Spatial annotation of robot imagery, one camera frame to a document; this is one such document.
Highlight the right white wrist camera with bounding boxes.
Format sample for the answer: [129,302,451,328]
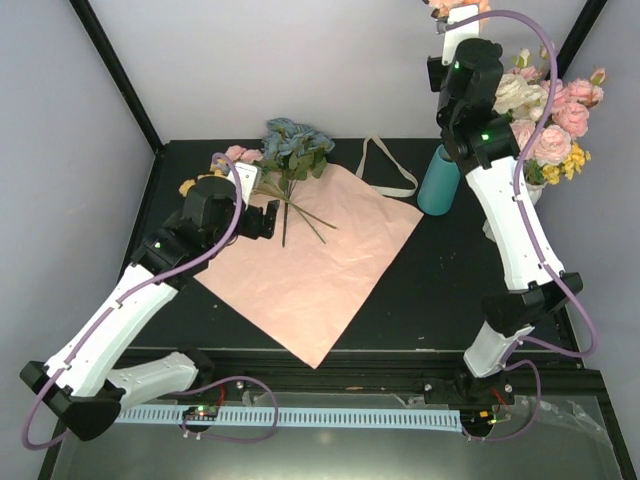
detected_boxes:
[438,4,480,66]

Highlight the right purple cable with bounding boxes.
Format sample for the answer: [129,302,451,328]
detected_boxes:
[459,9,599,445]

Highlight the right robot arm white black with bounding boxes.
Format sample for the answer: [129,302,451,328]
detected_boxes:
[428,38,583,403]

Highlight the purple cable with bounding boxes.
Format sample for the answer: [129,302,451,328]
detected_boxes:
[22,152,280,451]
[459,9,599,445]

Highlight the yellow rose stem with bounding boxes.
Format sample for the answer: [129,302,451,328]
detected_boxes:
[178,169,227,198]

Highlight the circuit board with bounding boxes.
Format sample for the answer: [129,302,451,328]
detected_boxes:
[470,410,511,425]
[184,405,219,421]

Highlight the black frame post right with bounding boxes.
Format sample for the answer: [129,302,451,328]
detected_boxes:
[556,0,608,78]

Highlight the blue hydrangea stem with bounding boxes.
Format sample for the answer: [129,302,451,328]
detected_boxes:
[257,118,335,247]

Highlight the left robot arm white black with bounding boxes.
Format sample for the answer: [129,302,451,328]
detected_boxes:
[20,173,278,441]

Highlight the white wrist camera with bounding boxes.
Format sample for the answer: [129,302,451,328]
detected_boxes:
[438,4,480,66]
[234,161,261,206]

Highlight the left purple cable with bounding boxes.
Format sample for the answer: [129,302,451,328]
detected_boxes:
[22,152,280,451]

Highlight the cream ribbon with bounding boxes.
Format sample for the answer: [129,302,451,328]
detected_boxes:
[355,135,419,200]

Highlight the pink wrapping paper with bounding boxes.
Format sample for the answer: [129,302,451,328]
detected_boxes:
[196,165,423,368]

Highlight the left circuit board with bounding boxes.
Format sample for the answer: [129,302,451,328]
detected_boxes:
[184,405,219,421]

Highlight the black frame post left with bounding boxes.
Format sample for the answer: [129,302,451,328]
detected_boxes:
[69,0,164,154]

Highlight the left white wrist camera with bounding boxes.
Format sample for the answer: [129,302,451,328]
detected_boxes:
[234,161,261,206]

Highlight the pink white flower bouquet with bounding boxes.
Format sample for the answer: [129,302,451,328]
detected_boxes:
[494,48,606,186]

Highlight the pink rose stem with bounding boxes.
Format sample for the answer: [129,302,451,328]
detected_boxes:
[424,0,491,18]
[223,144,339,246]

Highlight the teal vase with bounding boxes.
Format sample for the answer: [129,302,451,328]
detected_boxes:
[417,145,460,216]

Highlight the white ribbed vase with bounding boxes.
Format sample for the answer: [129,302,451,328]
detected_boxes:
[482,183,545,241]

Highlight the black frame post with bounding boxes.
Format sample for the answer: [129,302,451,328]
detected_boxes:
[556,0,608,78]
[69,0,164,154]

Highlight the right circuit board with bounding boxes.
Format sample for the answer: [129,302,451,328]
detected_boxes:
[470,410,511,425]

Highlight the light blue cable duct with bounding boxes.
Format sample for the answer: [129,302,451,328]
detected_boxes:
[116,404,462,433]

